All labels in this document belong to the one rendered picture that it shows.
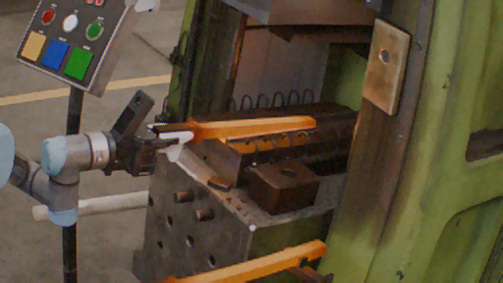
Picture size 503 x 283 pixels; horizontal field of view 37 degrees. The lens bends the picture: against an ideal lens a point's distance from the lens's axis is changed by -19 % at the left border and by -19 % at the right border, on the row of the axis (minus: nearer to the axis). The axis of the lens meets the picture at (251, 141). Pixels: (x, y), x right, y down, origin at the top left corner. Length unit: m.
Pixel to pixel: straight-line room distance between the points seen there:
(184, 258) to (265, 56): 0.52
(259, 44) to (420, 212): 0.67
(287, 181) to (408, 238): 0.30
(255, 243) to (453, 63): 0.57
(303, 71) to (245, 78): 0.17
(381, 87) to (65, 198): 0.66
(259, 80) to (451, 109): 0.71
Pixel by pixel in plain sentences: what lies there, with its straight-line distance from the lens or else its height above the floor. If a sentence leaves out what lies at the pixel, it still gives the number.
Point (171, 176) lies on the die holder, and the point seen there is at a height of 0.87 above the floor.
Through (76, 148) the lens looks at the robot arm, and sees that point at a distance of 1.65.
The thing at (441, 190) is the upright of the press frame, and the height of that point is 1.09.
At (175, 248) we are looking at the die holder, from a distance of 1.98.
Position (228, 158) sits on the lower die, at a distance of 1.85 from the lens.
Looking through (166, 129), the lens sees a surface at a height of 1.03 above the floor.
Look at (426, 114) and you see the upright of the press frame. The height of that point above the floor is 1.22.
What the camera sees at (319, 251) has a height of 0.92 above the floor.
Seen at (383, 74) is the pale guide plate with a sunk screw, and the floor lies 1.25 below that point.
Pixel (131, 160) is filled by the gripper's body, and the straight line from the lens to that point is 1.74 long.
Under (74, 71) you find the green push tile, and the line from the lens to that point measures 2.12.
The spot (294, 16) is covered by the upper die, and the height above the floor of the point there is 1.29.
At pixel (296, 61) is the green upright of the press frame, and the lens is 2.17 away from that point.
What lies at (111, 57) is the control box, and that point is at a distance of 2.12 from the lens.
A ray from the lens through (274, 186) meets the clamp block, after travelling 1.75.
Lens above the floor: 1.77
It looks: 24 degrees down
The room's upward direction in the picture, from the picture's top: 11 degrees clockwise
